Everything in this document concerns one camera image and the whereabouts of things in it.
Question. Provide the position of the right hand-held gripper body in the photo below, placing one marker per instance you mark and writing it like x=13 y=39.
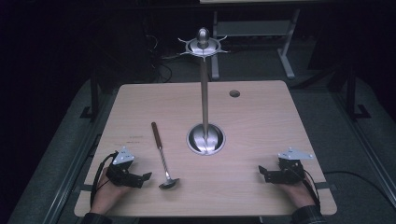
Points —
x=291 y=171

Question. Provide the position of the person's right hand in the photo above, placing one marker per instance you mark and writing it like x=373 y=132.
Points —
x=299 y=193

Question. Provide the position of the white desk frame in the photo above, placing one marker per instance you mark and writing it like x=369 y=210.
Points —
x=288 y=46

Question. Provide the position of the person's left hand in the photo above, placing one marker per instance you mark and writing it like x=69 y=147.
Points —
x=107 y=193

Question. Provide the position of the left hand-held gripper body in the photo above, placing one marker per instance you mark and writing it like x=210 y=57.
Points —
x=120 y=175

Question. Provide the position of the metal utensil rack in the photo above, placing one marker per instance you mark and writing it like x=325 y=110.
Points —
x=204 y=99

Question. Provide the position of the black metal stand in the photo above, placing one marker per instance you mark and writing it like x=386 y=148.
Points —
x=94 y=96
x=351 y=93

